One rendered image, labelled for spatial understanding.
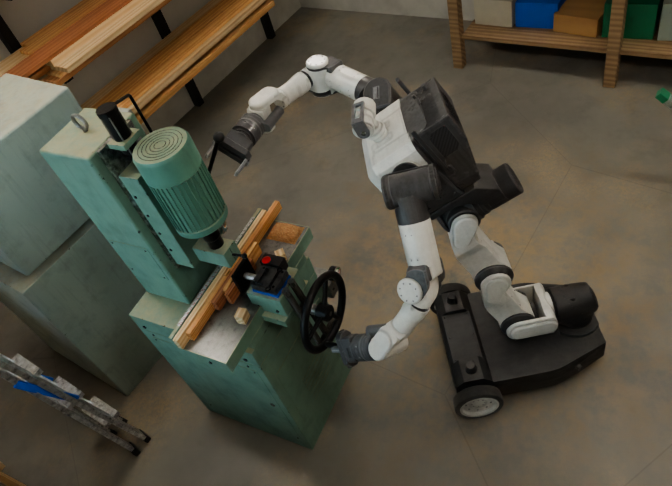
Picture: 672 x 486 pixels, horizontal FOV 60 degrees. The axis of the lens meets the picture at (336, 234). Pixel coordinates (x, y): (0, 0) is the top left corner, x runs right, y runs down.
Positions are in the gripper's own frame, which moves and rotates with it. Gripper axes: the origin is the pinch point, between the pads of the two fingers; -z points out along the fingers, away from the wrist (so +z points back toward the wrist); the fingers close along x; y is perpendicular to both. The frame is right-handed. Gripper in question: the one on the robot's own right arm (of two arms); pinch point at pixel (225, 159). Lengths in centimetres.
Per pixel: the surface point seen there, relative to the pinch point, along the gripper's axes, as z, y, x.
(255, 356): -35, 40, 41
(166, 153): -17.0, -12.2, -11.3
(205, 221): -18.5, 7.3, 5.3
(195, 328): -39, 37, 19
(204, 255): -17.5, 30.7, 8.1
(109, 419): -63, 124, 4
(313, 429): -30, 96, 81
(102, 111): -15.5, -11.1, -32.7
